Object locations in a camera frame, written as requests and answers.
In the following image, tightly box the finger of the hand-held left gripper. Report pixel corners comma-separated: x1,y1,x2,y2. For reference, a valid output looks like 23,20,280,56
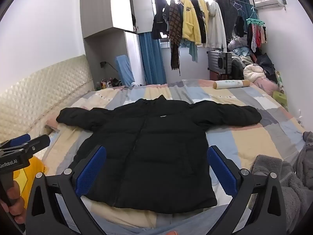
23,134,51,155
0,134,31,150

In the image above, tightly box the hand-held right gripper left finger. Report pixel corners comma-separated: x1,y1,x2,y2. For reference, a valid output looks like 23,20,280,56
25,145,108,235

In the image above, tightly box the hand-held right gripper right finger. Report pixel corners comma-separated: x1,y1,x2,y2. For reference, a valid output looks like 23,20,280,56
207,145,287,235

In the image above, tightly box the black puffer jacket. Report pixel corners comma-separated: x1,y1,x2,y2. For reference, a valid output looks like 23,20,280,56
56,95,262,213

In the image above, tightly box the pile of clothes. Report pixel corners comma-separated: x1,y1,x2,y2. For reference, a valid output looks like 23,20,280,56
227,35,279,91

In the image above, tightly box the person's left hand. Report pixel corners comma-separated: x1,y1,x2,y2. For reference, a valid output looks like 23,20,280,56
7,180,25,220

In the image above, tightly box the person's yellow shirt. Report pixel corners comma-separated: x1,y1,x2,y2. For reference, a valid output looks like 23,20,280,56
13,157,46,216

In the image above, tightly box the patchwork bed sheet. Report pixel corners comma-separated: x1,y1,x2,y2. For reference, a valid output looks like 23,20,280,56
32,79,306,235

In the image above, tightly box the cream quilted headboard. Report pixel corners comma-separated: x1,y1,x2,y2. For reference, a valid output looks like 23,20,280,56
0,54,95,144

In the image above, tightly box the light blue cloth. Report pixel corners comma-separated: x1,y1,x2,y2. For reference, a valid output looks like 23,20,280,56
110,206,233,235

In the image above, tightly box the grey fleece blanket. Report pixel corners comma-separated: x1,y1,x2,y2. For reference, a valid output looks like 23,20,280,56
251,131,313,235

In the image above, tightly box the cluster of small bottles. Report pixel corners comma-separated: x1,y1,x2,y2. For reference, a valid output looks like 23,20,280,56
96,77,123,90

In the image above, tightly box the rolled paper tube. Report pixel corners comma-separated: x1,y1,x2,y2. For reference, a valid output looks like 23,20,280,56
213,79,251,89

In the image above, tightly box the green stool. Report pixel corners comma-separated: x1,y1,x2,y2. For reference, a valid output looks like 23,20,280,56
273,90,288,107

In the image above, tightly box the dark red box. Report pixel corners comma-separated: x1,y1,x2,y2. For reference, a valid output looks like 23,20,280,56
210,71,233,81

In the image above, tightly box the light blue padded board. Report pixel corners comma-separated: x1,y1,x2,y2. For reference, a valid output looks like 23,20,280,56
115,55,136,87

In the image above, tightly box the grey suitcase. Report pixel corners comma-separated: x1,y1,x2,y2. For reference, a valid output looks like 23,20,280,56
207,51,233,75

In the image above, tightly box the light blue hanging garment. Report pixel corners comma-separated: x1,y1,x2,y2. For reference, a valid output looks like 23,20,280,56
181,40,198,63

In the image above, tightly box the blue curtain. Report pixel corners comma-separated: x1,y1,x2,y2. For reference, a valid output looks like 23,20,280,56
138,32,168,86
233,0,255,16

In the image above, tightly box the small hanging laundry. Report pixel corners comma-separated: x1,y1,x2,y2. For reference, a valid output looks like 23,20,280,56
246,23,267,52

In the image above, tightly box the white hoodie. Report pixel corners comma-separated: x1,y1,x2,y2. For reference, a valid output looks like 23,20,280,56
207,0,227,49

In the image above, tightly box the black printed hanging garment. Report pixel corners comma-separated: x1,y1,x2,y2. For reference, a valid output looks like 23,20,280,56
190,0,207,43

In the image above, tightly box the grey wardrobe cabinet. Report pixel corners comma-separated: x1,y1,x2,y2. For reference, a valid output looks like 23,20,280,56
80,0,145,89

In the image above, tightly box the yellow fleece jacket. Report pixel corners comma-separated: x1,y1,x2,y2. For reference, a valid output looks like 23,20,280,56
180,0,202,46

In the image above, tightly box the green clip hanger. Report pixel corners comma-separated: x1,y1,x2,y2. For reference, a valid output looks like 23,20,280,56
246,6,266,26

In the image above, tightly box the dark grey hanging coat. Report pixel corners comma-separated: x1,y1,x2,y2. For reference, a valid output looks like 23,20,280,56
208,0,239,43

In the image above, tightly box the pale yellow hanging garment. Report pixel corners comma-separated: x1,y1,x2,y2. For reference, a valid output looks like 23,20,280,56
198,0,209,17

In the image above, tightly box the black hanging jacket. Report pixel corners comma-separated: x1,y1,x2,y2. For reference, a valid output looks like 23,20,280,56
151,0,169,40

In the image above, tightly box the white air conditioner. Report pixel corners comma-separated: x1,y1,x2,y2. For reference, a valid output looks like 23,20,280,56
252,0,284,10

